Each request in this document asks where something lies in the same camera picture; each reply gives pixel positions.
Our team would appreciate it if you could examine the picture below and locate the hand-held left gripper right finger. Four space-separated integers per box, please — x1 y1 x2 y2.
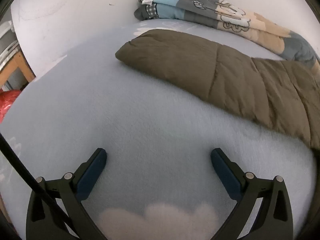
211 148 293 240

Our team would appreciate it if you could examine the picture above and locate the light blue cloud bed sheet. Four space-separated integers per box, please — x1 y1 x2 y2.
0 20 318 240

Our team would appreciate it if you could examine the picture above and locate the grey striped fabric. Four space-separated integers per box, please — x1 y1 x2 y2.
0 21 19 67

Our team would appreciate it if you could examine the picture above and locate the brown puffer jacket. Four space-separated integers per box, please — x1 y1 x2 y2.
115 29 320 150

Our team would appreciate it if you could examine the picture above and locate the wooden furniture frame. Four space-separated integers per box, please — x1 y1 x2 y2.
0 51 35 92

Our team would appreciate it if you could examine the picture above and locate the patchwork printed blanket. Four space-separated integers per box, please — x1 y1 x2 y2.
134 0 320 68

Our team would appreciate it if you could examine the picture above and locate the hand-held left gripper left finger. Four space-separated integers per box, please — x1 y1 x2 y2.
26 148 108 240

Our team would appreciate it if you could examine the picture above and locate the black cable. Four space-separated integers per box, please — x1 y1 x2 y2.
0 132 83 240

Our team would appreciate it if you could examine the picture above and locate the red plastic bag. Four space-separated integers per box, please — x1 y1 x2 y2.
0 89 22 124

